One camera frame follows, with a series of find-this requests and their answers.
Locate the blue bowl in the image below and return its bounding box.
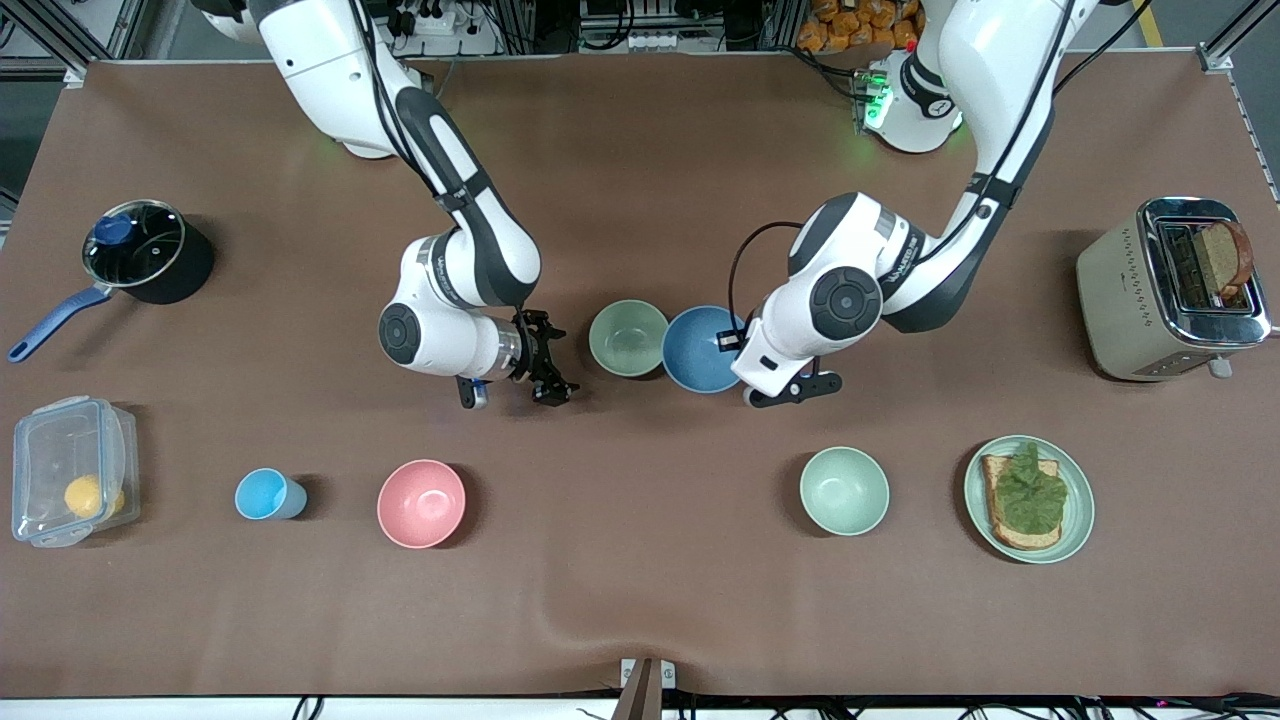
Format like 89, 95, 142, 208
661, 305, 746, 395

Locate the green bowl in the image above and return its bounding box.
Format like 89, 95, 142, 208
799, 446, 890, 537
588, 300, 669, 378

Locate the pink bowl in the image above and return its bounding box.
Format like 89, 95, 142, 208
377, 459, 467, 550

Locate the brown table cloth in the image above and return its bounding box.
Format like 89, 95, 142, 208
0, 50, 1280, 698

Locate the blue cup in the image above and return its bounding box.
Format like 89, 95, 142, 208
235, 468, 308, 521

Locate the white power strip with plugs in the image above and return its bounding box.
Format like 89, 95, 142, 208
385, 0, 501, 56

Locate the bag of orange snacks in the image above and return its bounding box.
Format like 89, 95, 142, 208
797, 0, 923, 53

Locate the green lettuce leaf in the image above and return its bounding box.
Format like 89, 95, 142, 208
993, 441, 1069, 535

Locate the bread slice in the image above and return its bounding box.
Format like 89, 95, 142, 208
980, 455, 1063, 551

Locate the green plate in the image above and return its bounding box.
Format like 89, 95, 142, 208
964, 435, 1096, 565

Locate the beige and chrome toaster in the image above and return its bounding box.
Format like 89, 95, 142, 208
1077, 196, 1273, 382

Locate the glass lid with blue knob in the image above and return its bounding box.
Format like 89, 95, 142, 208
83, 200, 187, 288

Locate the yellow lemon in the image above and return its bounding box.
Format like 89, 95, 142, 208
64, 474, 126, 520

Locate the clear plastic lidded container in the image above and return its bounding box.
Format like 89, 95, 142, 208
12, 396, 141, 549

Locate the brown toast slice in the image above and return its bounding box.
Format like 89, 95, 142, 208
1198, 220, 1255, 301

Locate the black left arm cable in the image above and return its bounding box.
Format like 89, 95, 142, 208
728, 0, 1151, 336

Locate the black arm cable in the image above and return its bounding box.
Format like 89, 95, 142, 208
345, 0, 471, 211
728, 0, 1151, 336

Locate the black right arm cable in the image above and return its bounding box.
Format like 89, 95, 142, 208
345, 0, 471, 211

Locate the metal clamp bracket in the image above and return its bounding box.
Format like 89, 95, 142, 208
620, 657, 676, 691

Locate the brown post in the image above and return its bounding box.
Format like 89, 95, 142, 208
610, 658, 656, 720

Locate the black pot with blue handle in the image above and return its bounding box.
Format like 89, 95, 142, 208
8, 199, 215, 363

